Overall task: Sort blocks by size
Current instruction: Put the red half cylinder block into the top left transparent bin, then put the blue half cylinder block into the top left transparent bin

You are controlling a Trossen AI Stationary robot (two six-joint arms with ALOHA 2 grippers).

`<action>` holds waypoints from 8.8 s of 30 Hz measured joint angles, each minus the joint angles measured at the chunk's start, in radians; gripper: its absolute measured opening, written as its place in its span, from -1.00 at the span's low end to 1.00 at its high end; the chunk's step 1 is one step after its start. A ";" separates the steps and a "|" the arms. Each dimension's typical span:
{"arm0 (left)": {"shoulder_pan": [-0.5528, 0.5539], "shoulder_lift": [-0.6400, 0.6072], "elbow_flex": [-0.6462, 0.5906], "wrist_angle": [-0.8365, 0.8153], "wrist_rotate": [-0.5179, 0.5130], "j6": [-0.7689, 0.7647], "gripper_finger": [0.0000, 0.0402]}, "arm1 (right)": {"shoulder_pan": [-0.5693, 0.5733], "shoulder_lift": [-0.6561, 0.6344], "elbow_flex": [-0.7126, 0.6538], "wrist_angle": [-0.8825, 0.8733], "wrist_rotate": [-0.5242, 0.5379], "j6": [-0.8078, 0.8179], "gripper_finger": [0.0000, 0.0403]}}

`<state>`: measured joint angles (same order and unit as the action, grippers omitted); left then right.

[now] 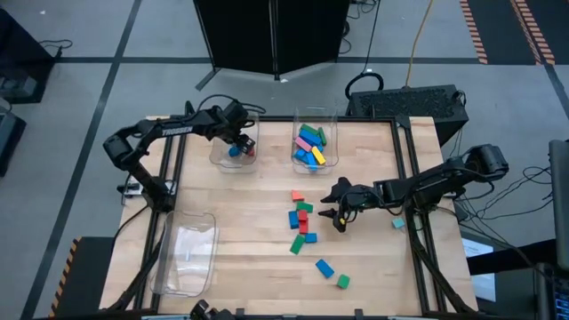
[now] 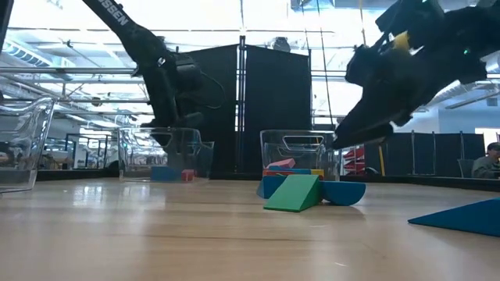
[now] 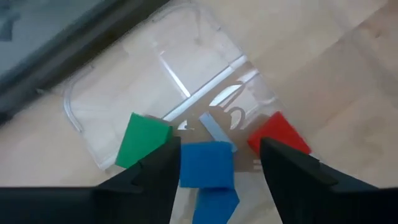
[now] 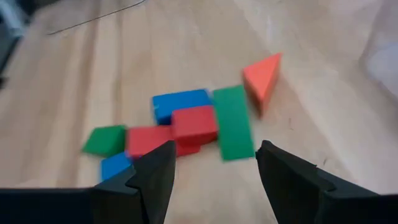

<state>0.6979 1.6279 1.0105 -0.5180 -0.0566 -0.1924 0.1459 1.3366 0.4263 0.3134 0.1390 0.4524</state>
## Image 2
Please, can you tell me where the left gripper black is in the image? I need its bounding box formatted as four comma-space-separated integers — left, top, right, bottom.
141, 52, 205, 155

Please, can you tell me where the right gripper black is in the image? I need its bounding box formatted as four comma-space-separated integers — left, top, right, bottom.
333, 23, 489, 150

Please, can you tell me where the clear plastic bin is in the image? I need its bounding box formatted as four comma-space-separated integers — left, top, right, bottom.
0, 96, 59, 195
117, 126, 216, 184
259, 129, 341, 183

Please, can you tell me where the red shelving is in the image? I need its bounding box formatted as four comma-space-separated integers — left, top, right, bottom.
342, 146, 366, 176

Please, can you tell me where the black-framed workstation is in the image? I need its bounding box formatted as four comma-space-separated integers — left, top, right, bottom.
64, 132, 120, 171

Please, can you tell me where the black partition panel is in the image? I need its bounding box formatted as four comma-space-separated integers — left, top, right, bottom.
177, 43, 239, 180
242, 43, 313, 175

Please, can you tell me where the low black partition fence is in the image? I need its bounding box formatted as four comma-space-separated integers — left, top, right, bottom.
384, 130, 488, 180

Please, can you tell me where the yellow tape tag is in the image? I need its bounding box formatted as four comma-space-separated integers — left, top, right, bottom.
391, 30, 412, 52

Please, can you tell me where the green wedge block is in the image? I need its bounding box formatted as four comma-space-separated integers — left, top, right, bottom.
262, 173, 324, 214

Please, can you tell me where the grey chair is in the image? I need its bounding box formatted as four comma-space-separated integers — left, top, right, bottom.
456, 158, 476, 180

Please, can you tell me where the medium blue block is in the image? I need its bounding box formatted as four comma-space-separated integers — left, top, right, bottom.
255, 175, 288, 201

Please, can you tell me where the grey overhead pipe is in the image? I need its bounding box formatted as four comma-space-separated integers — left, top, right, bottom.
0, 66, 144, 76

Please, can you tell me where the person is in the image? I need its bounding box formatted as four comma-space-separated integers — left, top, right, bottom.
470, 141, 500, 180

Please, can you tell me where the blue wedge block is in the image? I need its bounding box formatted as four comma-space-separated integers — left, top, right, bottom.
407, 196, 500, 238

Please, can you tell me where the yellow cable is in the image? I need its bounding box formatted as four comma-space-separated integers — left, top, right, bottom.
376, 144, 387, 177

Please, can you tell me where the silver ventilation duct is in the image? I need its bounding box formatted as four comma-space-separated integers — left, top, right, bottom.
425, 80, 500, 114

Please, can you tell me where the black ceiling cable reel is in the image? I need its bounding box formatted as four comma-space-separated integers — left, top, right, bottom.
272, 36, 293, 54

